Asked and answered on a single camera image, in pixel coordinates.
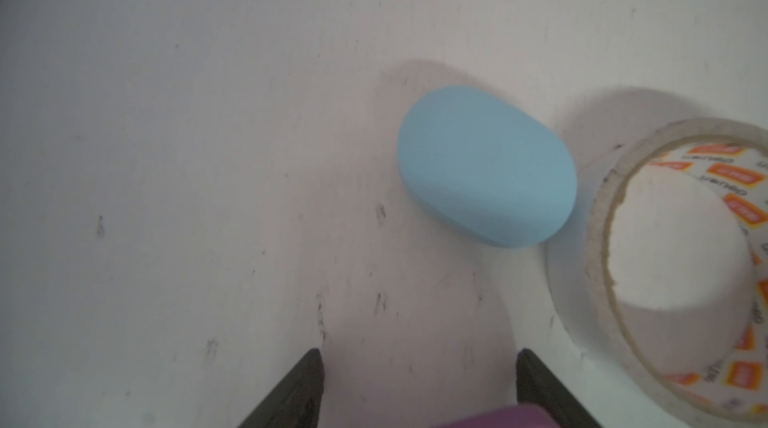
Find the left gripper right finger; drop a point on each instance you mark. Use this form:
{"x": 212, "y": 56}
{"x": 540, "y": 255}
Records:
{"x": 537, "y": 384}

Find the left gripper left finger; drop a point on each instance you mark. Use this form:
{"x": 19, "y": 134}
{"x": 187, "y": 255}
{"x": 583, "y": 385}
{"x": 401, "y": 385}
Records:
{"x": 295, "y": 402}

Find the black phone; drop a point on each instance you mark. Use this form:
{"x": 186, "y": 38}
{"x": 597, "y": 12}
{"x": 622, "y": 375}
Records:
{"x": 519, "y": 416}

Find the light blue round disc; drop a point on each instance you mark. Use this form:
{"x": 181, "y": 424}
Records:
{"x": 486, "y": 168}

